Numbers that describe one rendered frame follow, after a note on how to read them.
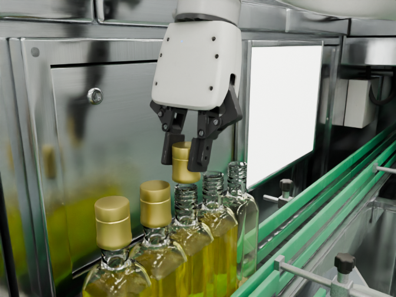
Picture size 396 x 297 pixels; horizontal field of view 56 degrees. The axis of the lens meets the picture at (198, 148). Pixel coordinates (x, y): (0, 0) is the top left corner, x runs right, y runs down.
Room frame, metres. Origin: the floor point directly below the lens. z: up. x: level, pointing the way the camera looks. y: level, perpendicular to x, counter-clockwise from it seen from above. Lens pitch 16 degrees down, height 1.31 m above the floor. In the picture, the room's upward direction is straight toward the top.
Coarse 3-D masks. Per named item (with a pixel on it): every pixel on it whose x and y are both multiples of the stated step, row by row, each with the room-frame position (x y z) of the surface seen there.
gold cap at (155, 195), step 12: (156, 180) 0.40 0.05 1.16; (144, 192) 0.37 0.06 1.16; (156, 192) 0.37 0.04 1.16; (168, 192) 0.38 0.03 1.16; (144, 204) 0.37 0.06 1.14; (156, 204) 0.37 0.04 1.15; (168, 204) 0.38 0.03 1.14; (144, 216) 0.37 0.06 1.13; (156, 216) 0.37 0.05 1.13; (168, 216) 0.38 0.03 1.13
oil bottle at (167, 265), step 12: (132, 252) 0.38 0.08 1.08; (144, 252) 0.37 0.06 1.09; (156, 252) 0.37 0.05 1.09; (168, 252) 0.37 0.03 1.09; (180, 252) 0.38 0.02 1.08; (144, 264) 0.36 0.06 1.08; (156, 264) 0.36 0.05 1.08; (168, 264) 0.36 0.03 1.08; (180, 264) 0.38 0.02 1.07; (156, 276) 0.35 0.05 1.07; (168, 276) 0.36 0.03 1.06; (180, 276) 0.38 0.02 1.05; (156, 288) 0.35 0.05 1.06; (168, 288) 0.36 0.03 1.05; (180, 288) 0.38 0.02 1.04
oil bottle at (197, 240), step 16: (176, 224) 0.43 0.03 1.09; (176, 240) 0.41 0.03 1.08; (192, 240) 0.41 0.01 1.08; (208, 240) 0.43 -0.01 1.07; (192, 256) 0.40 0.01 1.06; (208, 256) 0.43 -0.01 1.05; (192, 272) 0.40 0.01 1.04; (208, 272) 0.43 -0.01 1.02; (192, 288) 0.40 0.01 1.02; (208, 288) 0.43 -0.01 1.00
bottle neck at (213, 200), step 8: (208, 176) 0.47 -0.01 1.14; (216, 176) 0.47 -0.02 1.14; (208, 184) 0.47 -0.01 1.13; (216, 184) 0.47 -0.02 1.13; (208, 192) 0.47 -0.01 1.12; (216, 192) 0.47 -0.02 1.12; (208, 200) 0.47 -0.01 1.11; (216, 200) 0.47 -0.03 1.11; (208, 208) 0.47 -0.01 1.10; (216, 208) 0.47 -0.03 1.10
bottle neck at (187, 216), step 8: (176, 184) 0.44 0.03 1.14; (184, 184) 0.44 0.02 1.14; (192, 184) 0.44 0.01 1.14; (176, 192) 0.43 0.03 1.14; (184, 192) 0.42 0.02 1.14; (192, 192) 0.42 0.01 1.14; (176, 200) 0.43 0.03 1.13; (184, 200) 0.42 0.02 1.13; (192, 200) 0.42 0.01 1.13; (176, 208) 0.43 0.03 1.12; (184, 208) 0.42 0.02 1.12; (192, 208) 0.42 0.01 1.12; (176, 216) 0.43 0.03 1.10; (184, 216) 0.42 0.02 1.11; (192, 216) 0.42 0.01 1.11; (184, 224) 0.42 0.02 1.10; (192, 224) 0.42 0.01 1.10
